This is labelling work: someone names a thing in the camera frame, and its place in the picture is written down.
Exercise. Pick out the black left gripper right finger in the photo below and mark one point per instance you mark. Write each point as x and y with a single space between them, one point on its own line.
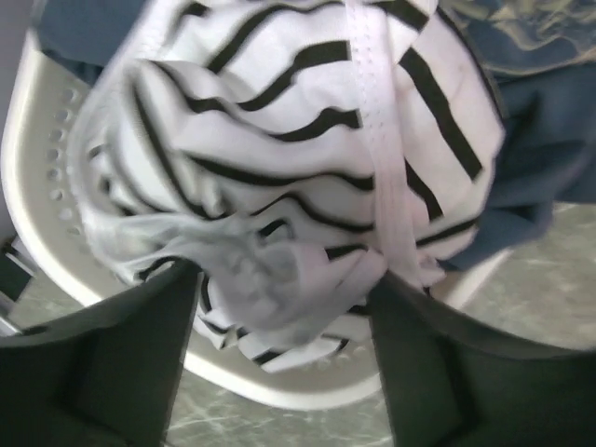
450 380

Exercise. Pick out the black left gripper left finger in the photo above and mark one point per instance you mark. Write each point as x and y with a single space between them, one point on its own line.
106 375

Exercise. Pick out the red white striped top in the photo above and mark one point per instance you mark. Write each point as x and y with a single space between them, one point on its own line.
296 151

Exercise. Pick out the navy blue printed top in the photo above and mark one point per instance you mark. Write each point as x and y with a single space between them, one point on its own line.
542 57

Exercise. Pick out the white perforated plastic basket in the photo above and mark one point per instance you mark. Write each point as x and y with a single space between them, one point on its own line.
45 101

